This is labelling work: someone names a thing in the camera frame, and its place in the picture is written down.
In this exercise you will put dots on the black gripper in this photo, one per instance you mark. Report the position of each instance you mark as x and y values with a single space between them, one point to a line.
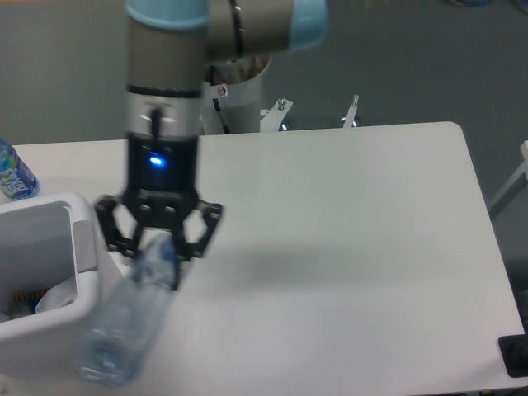
161 193

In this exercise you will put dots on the clear plastic bottle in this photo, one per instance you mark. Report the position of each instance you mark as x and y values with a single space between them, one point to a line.
122 331

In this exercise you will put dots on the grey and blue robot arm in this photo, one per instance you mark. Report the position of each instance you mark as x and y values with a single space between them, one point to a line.
170 45

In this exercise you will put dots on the white plastic trash can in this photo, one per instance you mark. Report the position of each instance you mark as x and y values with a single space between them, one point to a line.
44 241

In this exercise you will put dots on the blue labelled water bottle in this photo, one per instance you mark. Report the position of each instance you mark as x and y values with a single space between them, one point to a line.
18 182

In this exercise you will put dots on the blue snack packet in bin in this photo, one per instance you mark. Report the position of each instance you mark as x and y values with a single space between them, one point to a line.
23 305

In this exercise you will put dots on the black clamp at table edge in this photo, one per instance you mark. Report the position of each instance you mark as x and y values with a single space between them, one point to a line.
514 354

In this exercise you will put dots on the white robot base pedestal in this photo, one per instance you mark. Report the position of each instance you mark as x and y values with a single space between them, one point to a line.
232 95

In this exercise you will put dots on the white base bracket left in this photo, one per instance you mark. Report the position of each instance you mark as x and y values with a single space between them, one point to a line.
273 119

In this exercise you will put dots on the white base bracket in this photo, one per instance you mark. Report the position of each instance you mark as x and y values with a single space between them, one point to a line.
350 120
273 119

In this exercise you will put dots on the white base bracket right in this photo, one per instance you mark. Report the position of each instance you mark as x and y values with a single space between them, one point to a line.
350 120

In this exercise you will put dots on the white metal frame right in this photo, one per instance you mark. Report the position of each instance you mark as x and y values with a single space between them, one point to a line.
512 187

